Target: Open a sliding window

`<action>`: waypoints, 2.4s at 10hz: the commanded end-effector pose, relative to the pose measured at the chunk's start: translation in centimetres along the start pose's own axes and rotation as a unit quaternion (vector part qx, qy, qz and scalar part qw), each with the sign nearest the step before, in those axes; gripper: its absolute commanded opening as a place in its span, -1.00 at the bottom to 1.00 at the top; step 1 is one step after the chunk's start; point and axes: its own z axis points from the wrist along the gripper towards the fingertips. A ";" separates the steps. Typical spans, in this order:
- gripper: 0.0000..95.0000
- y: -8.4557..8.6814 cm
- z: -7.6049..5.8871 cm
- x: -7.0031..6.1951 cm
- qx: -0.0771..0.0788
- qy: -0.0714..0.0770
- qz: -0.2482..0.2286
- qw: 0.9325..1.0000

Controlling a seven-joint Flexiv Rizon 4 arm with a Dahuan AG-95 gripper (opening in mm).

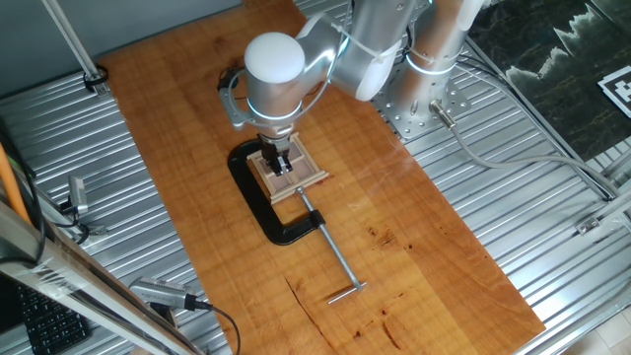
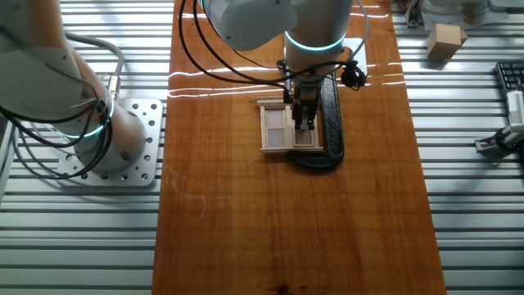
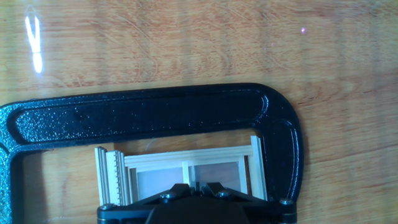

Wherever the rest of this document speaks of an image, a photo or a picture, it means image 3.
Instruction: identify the black metal C-clamp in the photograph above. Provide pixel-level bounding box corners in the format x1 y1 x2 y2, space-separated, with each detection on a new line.
0 82 305 224

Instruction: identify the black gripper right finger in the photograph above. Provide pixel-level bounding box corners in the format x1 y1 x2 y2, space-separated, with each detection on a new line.
196 181 297 224

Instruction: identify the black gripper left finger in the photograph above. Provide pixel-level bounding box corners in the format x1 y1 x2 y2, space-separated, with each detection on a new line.
96 181 197 224

